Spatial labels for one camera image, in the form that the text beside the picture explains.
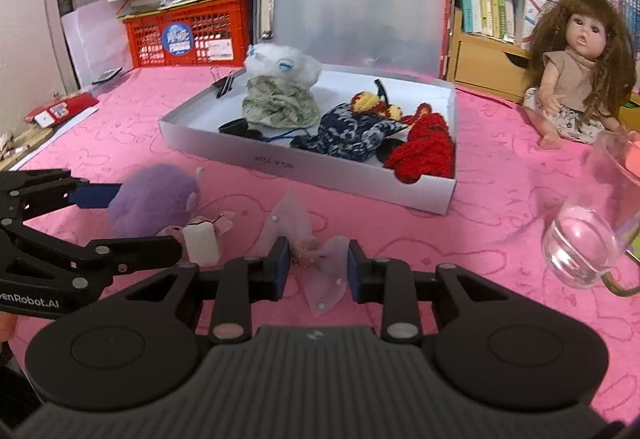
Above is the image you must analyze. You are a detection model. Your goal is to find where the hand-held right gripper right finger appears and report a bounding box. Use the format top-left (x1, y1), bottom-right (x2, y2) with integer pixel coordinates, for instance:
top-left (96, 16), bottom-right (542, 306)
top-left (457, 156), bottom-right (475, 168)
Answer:
top-left (347, 239), bottom-right (523, 343)

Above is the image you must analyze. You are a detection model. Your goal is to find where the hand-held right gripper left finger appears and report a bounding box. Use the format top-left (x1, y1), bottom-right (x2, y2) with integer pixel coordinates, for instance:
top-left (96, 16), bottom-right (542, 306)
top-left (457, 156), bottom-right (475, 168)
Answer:
top-left (120, 236), bottom-right (292, 343)

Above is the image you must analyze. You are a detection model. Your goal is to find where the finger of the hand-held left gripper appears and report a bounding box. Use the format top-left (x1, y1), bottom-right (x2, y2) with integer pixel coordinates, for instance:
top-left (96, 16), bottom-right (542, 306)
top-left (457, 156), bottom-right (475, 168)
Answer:
top-left (0, 169), bottom-right (122, 223)
top-left (0, 222), bottom-right (184, 292)

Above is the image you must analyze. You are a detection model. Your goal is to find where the purple fluffy doll garment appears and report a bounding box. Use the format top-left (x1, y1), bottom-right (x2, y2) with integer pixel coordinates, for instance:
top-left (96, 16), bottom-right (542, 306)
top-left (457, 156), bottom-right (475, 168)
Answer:
top-left (107, 164), bottom-right (201, 240)

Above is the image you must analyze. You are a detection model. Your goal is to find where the pink translucent bow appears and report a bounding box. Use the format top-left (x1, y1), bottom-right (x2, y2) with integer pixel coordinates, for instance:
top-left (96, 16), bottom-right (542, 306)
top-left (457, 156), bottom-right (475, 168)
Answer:
top-left (250, 191), bottom-right (351, 318)

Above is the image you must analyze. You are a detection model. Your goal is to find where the white cardboard box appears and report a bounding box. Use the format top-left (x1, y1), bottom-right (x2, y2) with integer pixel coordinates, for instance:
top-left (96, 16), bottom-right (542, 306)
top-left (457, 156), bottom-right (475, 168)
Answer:
top-left (159, 64), bottom-right (458, 216)

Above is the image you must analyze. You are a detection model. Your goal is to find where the navy floral doll dress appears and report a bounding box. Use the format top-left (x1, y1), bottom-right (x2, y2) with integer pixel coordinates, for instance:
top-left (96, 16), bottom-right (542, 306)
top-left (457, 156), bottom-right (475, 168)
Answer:
top-left (290, 103), bottom-right (401, 164)

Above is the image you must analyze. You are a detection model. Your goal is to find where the green floral doll hat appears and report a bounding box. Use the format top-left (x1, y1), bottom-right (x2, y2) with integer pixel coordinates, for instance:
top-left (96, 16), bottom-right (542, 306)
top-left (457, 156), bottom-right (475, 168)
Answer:
top-left (242, 76), bottom-right (321, 128)

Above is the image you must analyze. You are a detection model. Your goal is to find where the red yellow knitted doll garment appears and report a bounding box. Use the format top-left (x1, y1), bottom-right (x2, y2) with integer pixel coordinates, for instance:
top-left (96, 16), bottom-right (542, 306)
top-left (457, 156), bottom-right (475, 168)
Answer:
top-left (349, 91), bottom-right (404, 120)

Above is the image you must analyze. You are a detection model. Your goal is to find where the white fluffy plush toy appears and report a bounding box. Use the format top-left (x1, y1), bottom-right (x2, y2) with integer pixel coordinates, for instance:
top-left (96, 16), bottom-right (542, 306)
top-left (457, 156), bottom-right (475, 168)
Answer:
top-left (243, 44), bottom-right (323, 87)

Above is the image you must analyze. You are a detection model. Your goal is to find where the small white paper tag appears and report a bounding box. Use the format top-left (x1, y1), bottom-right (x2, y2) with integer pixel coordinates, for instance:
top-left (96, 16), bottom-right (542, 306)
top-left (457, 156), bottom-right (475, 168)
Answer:
top-left (182, 219), bottom-right (221, 266)

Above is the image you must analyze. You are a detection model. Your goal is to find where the wooden board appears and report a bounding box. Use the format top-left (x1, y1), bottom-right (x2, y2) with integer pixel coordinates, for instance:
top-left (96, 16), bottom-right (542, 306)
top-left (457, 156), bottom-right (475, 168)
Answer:
top-left (0, 126), bottom-right (53, 170)

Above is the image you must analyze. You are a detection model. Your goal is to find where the pink rabbit print towel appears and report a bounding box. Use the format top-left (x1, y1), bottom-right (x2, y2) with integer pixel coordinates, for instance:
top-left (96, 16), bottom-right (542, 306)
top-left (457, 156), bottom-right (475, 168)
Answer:
top-left (10, 66), bottom-right (640, 420)

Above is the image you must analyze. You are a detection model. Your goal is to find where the white paper sheet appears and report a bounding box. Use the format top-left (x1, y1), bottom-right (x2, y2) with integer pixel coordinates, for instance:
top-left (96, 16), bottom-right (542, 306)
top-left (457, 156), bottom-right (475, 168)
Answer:
top-left (61, 0), bottom-right (136, 87)

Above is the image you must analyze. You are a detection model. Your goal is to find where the red plastic crate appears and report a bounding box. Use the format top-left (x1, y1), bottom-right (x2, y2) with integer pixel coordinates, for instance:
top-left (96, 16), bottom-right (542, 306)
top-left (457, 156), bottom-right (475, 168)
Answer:
top-left (120, 0), bottom-right (253, 68)

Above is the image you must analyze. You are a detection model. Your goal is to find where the black binder clip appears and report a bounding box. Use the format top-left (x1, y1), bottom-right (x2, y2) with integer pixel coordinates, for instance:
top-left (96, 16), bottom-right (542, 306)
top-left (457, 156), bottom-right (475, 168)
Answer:
top-left (212, 69), bottom-right (241, 99)

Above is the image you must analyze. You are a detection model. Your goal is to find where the clear glass cup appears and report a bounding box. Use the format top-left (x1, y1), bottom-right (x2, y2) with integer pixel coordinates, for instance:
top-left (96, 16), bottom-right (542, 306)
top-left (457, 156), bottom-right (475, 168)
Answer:
top-left (541, 130), bottom-right (640, 290)

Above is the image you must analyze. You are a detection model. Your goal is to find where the wooden drawer organizer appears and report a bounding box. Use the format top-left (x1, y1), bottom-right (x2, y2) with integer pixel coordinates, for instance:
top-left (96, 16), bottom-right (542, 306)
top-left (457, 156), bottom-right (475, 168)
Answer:
top-left (447, 9), bottom-right (538, 104)

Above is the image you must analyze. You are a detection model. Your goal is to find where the translucent plastic file case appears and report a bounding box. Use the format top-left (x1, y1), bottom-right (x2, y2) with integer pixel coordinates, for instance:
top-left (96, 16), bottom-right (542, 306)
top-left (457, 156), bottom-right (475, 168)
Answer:
top-left (254, 0), bottom-right (453, 80)

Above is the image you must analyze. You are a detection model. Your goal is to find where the brown-haired baby doll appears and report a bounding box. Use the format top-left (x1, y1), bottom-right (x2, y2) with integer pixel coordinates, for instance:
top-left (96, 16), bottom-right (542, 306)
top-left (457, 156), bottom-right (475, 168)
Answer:
top-left (522, 0), bottom-right (639, 150)

